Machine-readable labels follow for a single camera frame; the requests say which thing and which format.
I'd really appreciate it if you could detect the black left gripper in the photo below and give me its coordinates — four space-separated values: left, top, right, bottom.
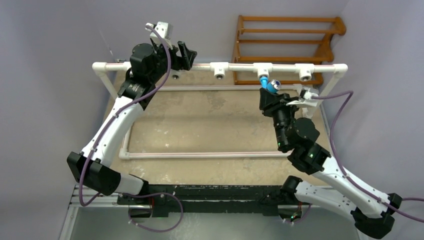
149 41 195 84

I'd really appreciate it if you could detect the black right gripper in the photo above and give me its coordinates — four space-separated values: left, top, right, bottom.
255 89 297 150

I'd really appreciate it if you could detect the blue plastic water faucet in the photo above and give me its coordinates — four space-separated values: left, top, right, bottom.
259 75 281 94

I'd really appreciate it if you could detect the white PVC pipe frame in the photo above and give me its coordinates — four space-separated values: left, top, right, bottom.
92 61 348 160

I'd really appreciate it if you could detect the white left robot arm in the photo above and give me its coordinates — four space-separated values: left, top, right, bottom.
66 41 198 205

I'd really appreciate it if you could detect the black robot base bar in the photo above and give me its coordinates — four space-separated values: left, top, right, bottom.
117 184 309 221

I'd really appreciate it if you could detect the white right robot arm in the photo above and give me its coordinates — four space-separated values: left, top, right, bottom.
259 87 403 239

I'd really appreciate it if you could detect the wooden rack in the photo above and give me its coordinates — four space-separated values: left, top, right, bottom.
231 15 347 65

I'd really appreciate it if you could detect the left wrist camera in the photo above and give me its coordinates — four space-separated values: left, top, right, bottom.
145 21 173 48

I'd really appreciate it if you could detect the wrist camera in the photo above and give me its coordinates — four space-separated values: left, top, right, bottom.
286 84 319 108
145 21 173 48

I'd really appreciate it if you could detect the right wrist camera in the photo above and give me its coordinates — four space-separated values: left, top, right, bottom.
286 84 319 108

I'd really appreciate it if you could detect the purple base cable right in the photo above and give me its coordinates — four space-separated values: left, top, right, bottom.
283 203 313 226

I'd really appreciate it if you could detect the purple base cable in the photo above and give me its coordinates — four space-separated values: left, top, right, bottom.
283 203 313 226
128 192 184 233

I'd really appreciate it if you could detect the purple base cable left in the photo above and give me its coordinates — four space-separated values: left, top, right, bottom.
128 192 184 233

